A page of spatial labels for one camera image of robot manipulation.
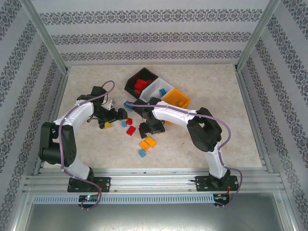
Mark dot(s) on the aluminium frame post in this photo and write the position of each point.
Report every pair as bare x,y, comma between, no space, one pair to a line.
45,36
256,36

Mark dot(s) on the long red lego brick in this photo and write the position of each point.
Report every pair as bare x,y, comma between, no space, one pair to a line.
140,84

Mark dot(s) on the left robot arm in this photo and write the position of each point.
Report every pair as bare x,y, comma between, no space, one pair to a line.
77,113

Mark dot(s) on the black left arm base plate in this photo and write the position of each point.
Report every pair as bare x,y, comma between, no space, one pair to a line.
103,184

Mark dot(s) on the black plastic bin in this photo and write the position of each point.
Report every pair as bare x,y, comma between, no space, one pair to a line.
130,84

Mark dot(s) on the aluminium mounting rail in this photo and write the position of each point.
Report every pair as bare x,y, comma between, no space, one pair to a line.
154,180

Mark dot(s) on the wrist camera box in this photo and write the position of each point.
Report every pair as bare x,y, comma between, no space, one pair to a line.
110,104
153,130

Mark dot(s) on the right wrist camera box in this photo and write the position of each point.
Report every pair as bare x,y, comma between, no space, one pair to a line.
153,130

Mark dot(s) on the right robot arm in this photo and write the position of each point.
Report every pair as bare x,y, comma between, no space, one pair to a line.
173,116

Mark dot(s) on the metal sheet shelf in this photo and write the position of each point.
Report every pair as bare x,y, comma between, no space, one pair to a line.
154,219

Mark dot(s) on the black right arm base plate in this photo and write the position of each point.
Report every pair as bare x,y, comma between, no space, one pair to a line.
202,184

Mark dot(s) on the blue lego wedge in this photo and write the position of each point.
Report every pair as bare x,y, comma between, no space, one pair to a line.
128,106

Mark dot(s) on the yellow lego slope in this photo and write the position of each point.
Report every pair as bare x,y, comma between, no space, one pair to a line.
182,104

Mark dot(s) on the white plastic bin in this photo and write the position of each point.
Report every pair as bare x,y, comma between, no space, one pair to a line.
156,86

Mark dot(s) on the yellow plastic bin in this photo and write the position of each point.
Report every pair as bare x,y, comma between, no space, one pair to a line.
174,95

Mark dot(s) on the small controller circuit board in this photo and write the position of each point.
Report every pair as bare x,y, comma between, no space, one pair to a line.
221,197
89,198

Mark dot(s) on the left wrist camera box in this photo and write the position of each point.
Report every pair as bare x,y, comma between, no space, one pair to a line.
110,104

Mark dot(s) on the long blue lego brick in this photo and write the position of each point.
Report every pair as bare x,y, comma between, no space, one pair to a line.
124,123

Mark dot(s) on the aluminium side rail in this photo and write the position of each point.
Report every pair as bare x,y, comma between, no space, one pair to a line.
249,108
60,91

